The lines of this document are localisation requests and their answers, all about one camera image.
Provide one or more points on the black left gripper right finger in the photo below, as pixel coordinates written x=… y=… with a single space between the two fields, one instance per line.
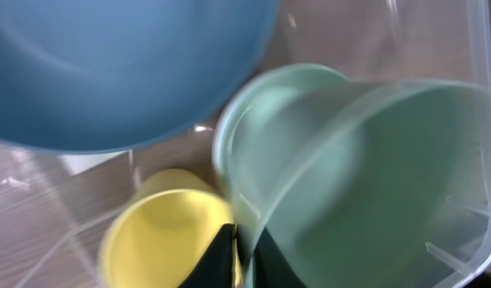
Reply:
x=271 y=270

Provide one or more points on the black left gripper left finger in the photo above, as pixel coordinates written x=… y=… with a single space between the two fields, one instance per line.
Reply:
x=215 y=269

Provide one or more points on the yellow plastic cup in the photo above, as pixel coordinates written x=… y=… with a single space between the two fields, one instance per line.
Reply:
x=161 y=235

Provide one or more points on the mint green bowl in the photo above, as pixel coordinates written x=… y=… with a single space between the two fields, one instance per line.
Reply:
x=360 y=184

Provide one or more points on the clear plastic storage bin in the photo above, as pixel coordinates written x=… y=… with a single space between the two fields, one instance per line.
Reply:
x=55 y=208

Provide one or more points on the dark blue plate in bin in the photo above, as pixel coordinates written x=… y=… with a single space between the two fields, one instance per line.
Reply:
x=99 y=76

